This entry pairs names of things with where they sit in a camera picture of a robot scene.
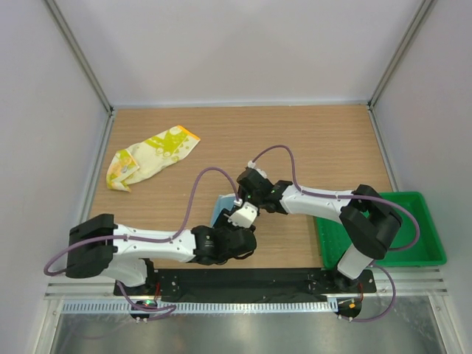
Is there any blue polka dot towel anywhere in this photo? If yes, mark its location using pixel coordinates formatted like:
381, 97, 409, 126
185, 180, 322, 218
210, 194, 235, 226

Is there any yellow green printed towel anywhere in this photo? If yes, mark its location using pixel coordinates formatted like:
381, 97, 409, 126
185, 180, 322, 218
105, 125, 201, 192

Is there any green plastic tray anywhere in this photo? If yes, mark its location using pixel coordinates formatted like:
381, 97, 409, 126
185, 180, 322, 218
312, 190, 447, 269

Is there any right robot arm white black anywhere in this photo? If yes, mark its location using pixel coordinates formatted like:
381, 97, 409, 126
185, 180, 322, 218
237, 167, 403, 292

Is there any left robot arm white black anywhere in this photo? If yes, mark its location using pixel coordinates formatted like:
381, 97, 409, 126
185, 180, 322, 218
66, 202, 259, 295

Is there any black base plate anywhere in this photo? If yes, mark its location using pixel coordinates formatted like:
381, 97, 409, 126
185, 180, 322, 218
125, 268, 377, 304

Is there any perforated metal cable rail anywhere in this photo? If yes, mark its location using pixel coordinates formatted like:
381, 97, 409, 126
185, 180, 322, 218
60, 298, 338, 314

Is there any left aluminium frame post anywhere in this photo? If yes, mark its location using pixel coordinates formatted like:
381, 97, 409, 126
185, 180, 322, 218
42, 0, 114, 116

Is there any aluminium frame post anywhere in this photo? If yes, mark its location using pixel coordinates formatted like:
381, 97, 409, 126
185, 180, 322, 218
42, 0, 114, 116
367, 0, 437, 111

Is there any right aluminium frame post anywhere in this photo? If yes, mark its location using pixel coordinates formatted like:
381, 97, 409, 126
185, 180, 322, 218
367, 0, 437, 111

